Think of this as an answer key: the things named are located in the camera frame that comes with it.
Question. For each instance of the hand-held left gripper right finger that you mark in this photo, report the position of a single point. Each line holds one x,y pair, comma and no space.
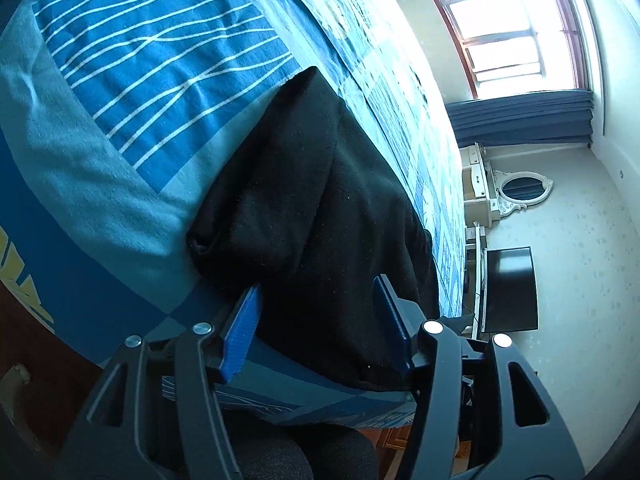
392,330

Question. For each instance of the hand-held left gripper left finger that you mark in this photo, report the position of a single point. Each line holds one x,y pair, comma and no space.
242,330

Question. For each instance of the black pants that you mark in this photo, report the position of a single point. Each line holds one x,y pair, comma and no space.
310,240

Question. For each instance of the white television stand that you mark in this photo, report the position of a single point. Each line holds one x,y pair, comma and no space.
477,270

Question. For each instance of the black flat television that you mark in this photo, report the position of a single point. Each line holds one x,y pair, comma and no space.
510,290

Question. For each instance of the person's leg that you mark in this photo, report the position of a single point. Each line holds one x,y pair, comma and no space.
325,455

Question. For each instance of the white vanity dresser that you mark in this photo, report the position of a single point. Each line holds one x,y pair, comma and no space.
477,190

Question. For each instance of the oval white framed mirror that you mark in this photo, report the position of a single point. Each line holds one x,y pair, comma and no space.
522,189

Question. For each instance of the blue curtain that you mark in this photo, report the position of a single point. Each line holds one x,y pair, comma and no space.
525,120

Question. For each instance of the blue patterned bed sheet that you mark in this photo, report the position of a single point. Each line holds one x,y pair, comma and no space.
125,85

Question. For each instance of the red framed window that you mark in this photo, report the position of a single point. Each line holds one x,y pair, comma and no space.
500,20

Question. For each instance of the wooden bed frame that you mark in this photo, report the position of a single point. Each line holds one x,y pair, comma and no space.
30,350

